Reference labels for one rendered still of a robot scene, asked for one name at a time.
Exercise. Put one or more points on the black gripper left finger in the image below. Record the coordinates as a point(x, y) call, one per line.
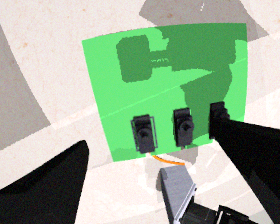
point(51, 193)

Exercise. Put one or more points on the black micro servo with orange cable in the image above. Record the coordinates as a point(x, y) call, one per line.
point(145, 138)

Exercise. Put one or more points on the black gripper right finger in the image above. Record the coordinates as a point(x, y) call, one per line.
point(255, 151)

